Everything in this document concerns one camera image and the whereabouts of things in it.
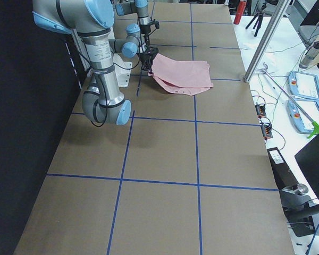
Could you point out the upper orange terminal block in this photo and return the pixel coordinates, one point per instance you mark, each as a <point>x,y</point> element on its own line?
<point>260,110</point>

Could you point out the clear water bottle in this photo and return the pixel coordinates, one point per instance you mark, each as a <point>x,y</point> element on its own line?
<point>312,52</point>

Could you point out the black box with label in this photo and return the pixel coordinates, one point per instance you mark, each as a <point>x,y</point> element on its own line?
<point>284,177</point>

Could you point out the pink Snoopy t-shirt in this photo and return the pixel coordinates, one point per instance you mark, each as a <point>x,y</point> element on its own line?
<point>181,77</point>

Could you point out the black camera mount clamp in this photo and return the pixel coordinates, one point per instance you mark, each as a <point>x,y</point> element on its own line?
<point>300,210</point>

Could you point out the black monitor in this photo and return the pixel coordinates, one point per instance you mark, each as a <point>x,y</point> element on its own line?
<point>308,161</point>

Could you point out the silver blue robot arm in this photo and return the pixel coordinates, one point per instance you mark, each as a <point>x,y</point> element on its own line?
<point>140,7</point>
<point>102,102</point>

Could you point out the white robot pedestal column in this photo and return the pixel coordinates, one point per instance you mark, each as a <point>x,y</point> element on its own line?
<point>122,67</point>

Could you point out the aluminium frame post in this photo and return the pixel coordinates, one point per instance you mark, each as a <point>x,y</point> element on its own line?
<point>266,38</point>

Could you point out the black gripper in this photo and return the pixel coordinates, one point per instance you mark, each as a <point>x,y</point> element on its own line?
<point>148,57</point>
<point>147,36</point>

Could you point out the red bottle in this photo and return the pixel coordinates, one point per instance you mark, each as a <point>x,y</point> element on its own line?
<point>240,10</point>

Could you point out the upper teach pendant tablet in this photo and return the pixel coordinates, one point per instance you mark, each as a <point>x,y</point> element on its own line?
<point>304,85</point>

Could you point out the black camera tripod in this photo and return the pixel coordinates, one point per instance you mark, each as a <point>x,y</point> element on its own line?
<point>257,19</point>

